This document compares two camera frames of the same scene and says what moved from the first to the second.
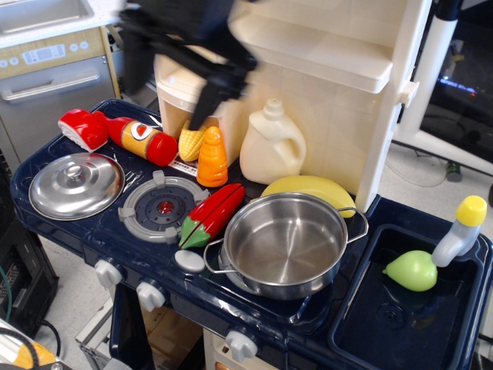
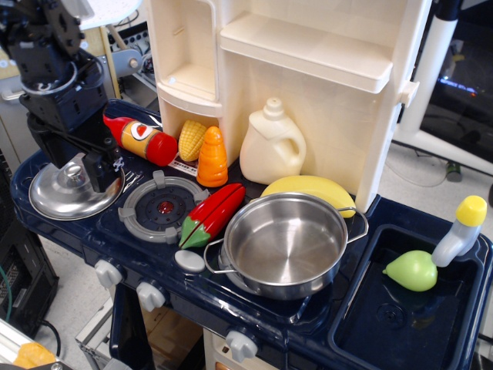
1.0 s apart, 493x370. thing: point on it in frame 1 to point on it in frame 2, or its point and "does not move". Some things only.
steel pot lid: (77, 186) does not move
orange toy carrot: (212, 166) does not move
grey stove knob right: (242, 345) does not move
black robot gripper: (197, 32) to (72, 98)
